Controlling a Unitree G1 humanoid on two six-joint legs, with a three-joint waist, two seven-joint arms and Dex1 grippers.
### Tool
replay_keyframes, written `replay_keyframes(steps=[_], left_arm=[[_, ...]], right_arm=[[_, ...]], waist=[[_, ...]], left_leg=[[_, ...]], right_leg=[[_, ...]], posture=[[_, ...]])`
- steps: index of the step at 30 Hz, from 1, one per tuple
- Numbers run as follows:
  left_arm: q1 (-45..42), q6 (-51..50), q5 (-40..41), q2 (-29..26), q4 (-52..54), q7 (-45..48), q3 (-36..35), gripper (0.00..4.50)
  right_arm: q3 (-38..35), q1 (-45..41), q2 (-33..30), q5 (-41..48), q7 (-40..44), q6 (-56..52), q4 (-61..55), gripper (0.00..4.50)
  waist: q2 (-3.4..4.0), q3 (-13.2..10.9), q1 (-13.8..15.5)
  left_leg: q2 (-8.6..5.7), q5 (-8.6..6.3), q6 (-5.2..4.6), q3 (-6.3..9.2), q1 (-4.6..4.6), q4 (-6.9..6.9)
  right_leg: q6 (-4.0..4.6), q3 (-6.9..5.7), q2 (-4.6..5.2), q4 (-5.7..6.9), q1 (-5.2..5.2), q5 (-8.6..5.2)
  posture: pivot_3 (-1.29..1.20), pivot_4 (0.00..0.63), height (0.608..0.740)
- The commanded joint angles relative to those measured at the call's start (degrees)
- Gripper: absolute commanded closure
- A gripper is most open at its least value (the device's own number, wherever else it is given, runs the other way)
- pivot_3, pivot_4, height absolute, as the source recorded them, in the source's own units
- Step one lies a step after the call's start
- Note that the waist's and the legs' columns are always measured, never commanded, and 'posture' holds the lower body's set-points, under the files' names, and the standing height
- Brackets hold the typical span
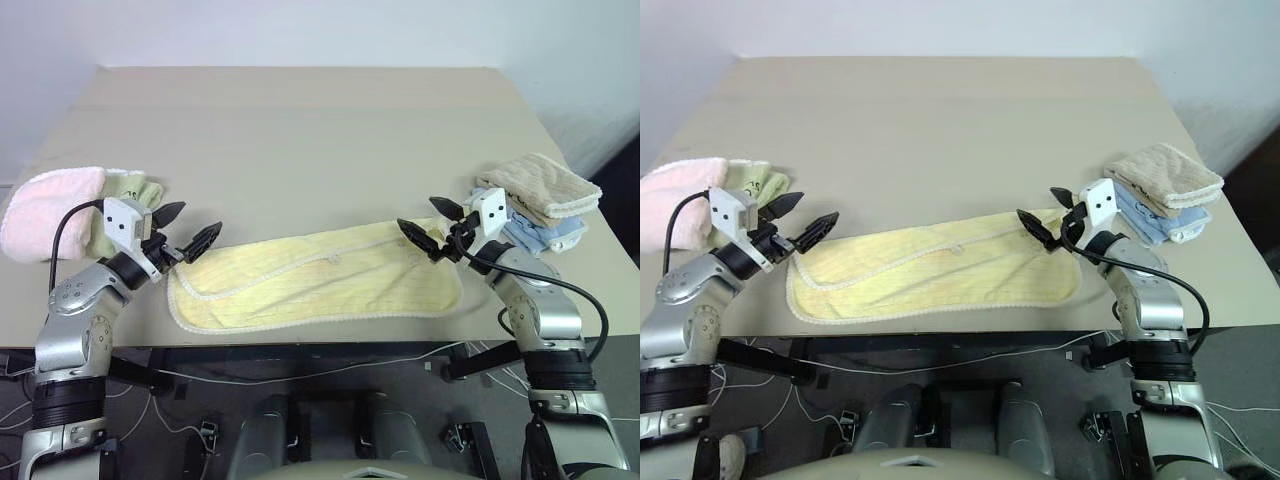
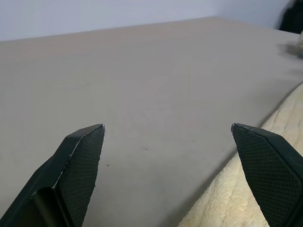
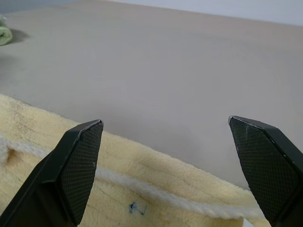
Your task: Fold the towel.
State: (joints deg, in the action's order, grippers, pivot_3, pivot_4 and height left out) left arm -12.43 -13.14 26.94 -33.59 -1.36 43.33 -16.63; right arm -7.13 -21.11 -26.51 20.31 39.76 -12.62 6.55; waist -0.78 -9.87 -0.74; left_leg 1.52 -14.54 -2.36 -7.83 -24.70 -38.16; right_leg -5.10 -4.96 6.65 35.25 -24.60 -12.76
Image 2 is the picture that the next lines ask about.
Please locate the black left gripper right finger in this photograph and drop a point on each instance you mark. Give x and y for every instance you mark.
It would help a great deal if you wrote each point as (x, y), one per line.
(267, 172)

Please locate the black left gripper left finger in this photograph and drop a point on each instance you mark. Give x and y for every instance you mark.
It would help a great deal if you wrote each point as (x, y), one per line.
(71, 175)

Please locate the cream fleece cloth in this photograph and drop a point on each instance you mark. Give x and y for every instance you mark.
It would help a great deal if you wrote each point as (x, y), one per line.
(236, 196)

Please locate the black blurred object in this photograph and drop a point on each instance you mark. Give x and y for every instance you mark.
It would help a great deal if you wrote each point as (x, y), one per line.
(292, 15)

